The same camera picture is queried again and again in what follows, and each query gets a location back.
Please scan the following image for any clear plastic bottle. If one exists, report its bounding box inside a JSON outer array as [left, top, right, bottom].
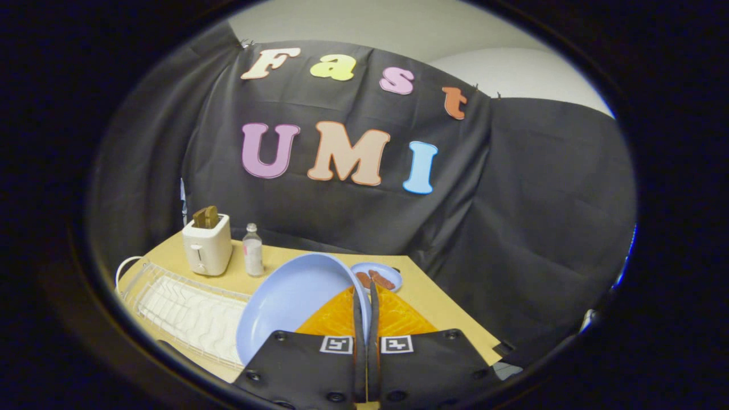
[[243, 223, 265, 277]]

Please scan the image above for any brown toast slice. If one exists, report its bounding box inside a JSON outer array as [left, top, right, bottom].
[[193, 206, 220, 229]]

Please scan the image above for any small blue plate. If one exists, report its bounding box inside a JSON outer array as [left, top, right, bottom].
[[350, 262, 404, 294]]

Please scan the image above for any light blue plate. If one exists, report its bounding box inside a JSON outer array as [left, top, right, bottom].
[[236, 253, 372, 366]]

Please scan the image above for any black backdrop cloth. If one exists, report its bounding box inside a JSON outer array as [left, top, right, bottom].
[[88, 23, 637, 368]]

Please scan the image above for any white wire dish rack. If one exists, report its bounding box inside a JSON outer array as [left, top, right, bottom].
[[121, 261, 252, 369]]

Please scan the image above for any white toaster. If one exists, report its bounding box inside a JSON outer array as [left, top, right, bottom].
[[182, 214, 233, 277]]

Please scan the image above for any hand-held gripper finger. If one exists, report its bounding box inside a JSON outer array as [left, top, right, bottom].
[[367, 281, 503, 408], [233, 286, 368, 409]]

